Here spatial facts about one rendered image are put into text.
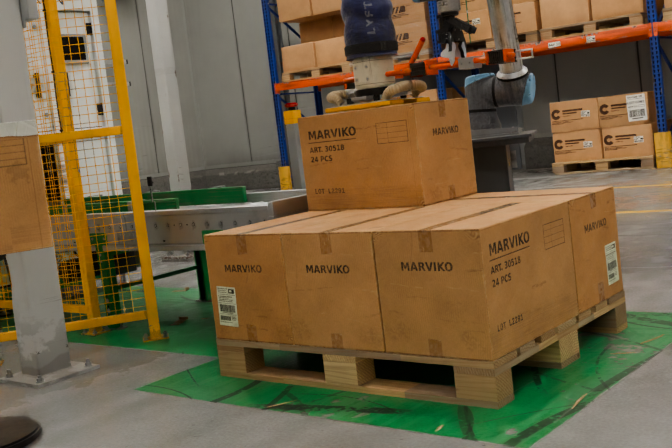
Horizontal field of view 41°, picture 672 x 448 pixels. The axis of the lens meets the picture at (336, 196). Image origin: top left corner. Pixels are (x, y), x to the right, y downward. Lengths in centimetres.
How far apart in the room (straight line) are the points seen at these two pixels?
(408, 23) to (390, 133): 848
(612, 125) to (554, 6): 156
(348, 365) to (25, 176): 121
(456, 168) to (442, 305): 103
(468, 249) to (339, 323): 59
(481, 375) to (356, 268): 54
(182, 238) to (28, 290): 76
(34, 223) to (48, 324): 107
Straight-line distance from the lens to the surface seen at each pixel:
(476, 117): 450
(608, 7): 1099
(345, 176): 374
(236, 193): 476
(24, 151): 297
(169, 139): 721
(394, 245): 287
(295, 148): 478
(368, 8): 377
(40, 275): 395
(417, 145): 351
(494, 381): 279
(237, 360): 347
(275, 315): 327
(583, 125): 1111
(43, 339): 397
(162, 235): 436
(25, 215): 298
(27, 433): 318
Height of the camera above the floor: 89
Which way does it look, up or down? 4 degrees down
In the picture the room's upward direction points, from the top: 7 degrees counter-clockwise
